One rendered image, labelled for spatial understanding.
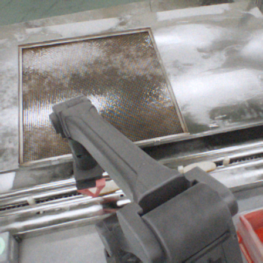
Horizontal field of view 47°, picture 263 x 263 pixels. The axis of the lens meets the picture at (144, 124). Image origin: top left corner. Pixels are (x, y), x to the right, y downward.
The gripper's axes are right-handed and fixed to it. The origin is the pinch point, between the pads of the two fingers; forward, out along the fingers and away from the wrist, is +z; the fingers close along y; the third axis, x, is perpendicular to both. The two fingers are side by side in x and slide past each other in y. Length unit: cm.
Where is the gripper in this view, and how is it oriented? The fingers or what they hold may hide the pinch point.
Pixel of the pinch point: (93, 182)
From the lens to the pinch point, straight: 82.0
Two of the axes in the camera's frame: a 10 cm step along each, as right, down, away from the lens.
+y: 2.2, 6.8, -7.0
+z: 0.4, 7.1, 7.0
